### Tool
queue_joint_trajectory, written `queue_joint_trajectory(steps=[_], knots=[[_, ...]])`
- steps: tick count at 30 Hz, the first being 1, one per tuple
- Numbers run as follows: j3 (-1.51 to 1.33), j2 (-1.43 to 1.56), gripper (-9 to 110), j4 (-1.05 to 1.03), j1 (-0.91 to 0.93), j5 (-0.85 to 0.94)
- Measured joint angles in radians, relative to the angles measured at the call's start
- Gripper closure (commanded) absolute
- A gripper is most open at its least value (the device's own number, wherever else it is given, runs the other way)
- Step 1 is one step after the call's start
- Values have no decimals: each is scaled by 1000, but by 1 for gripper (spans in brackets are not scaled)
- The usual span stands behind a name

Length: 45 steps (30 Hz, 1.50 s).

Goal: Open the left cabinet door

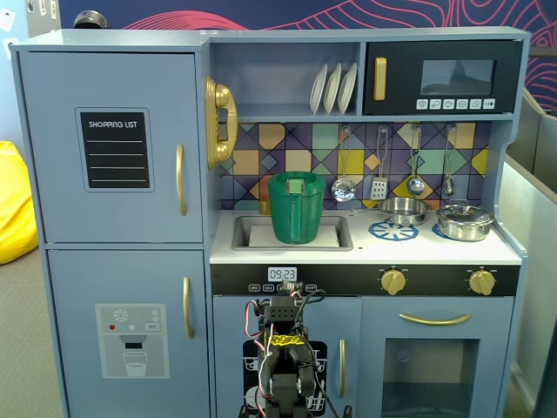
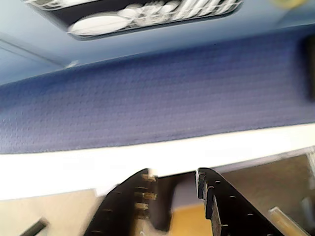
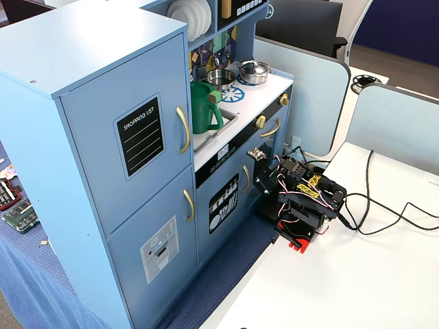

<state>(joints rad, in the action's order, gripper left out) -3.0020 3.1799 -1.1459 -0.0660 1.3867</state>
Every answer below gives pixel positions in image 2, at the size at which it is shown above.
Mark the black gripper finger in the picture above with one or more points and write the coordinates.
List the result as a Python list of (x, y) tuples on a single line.
[(229, 209), (123, 209)]

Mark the blue textured cloth mat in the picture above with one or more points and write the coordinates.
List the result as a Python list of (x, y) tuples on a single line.
[(147, 98)]

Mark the black box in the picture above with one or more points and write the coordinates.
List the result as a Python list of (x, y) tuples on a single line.
[(308, 68)]

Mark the light blue toy kitchen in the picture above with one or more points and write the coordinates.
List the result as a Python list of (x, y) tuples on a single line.
[(221, 27)]

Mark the black dishwasher plates sticker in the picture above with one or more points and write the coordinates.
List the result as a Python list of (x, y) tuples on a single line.
[(98, 22)]

